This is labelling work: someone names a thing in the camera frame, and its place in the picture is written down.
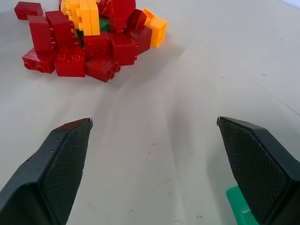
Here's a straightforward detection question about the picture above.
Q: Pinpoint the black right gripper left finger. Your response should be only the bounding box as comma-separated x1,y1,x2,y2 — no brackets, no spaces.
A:
0,118,93,225

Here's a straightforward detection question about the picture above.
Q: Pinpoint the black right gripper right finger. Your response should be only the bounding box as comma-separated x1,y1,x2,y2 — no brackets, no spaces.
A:
216,116,300,225

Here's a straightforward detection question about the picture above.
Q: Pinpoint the green plastic piece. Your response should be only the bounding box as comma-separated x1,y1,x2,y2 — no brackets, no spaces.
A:
225,185,258,225

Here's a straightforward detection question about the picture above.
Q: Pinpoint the green plastic building brick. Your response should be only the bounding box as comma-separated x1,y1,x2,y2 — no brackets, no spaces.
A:
98,16,111,33

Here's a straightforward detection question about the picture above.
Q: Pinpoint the yellow plastic building brick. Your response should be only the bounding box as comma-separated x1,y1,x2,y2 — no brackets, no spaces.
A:
142,7,169,48
60,0,82,22
74,0,101,37

